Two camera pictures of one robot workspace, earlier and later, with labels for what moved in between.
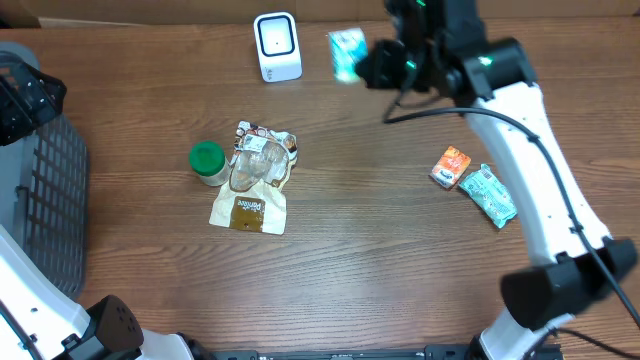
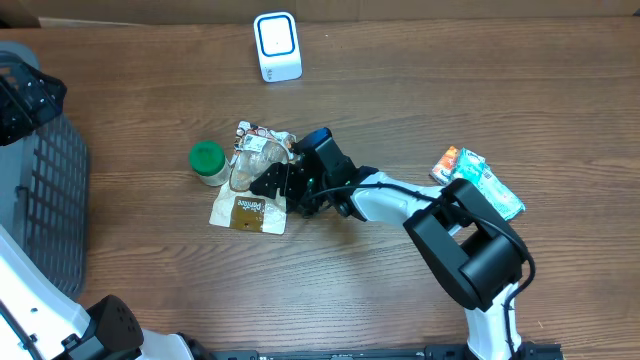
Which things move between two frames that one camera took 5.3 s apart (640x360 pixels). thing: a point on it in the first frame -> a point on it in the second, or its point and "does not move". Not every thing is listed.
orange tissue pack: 449,168 does not move
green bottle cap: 206,158 does not move
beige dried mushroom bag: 256,197 does not move
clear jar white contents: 207,159 does not move
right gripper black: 372,67 -> 290,189
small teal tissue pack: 347,47 -> 474,168
